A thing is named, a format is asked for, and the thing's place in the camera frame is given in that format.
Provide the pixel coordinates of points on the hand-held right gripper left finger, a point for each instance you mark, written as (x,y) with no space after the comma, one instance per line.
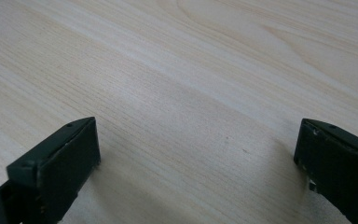
(62,168)

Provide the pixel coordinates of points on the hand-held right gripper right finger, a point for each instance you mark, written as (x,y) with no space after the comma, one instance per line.
(338,165)

